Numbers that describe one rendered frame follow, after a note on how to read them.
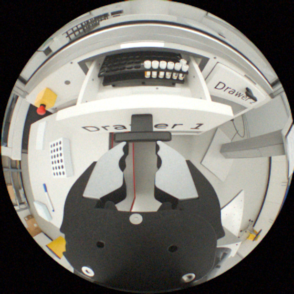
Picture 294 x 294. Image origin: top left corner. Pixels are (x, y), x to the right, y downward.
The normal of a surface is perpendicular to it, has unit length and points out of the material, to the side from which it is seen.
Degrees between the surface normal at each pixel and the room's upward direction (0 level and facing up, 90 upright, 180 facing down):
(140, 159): 0
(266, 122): 90
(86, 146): 0
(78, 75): 90
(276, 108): 90
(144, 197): 1
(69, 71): 90
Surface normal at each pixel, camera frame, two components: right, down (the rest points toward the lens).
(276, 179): -1.00, 0.04
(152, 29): 0.02, 0.99
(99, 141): 0.01, -0.11
